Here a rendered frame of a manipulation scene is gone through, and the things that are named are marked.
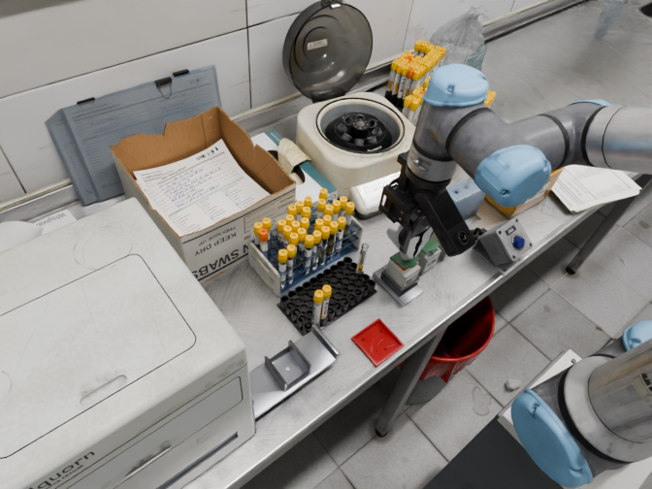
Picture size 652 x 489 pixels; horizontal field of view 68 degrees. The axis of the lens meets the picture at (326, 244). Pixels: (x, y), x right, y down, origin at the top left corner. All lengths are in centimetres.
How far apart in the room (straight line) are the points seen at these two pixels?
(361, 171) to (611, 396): 63
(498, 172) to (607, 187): 78
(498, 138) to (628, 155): 14
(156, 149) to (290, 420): 60
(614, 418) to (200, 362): 43
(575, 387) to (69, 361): 54
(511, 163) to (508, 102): 95
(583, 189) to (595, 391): 77
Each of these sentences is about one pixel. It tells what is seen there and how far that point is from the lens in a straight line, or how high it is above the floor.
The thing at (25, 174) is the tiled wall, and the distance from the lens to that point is 109.
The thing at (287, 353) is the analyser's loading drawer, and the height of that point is 92.
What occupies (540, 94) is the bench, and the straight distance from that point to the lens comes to 163.
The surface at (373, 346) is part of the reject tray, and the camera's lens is 88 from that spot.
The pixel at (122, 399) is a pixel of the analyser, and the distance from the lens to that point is 53.
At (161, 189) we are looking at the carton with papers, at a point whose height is 94.
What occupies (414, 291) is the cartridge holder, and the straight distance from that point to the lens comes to 94.
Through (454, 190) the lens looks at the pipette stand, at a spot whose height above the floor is 98.
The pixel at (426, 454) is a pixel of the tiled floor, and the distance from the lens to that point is 178.
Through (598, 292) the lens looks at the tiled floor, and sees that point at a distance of 241.
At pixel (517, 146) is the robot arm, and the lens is 60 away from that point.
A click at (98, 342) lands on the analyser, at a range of 56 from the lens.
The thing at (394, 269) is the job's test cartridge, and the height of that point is 94.
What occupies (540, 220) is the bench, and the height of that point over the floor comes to 88.
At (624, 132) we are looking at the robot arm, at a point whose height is 134.
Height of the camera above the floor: 165
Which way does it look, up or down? 51 degrees down
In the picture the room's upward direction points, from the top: 7 degrees clockwise
